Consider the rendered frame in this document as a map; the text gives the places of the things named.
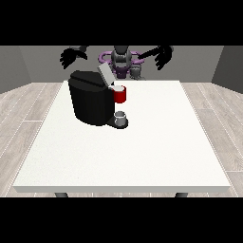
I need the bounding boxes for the black coffee machine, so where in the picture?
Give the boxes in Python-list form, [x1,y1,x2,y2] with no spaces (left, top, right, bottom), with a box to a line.
[67,69,129,129]

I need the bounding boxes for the grey robot trunk purple rings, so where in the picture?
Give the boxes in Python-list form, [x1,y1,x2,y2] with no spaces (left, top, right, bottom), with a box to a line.
[98,46,147,81]

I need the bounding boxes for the red pod holder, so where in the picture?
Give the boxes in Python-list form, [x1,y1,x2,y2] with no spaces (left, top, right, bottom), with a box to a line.
[112,84,128,104]

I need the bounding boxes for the pale grey machine lid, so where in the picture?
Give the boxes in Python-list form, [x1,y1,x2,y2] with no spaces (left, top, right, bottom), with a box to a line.
[97,62,116,86]

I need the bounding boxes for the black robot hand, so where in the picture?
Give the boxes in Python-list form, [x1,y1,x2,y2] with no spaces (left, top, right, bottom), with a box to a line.
[154,46,175,71]
[59,47,88,70]

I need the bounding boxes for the small grey cup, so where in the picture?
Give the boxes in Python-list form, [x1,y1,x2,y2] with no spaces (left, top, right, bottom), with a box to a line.
[113,110,128,126]

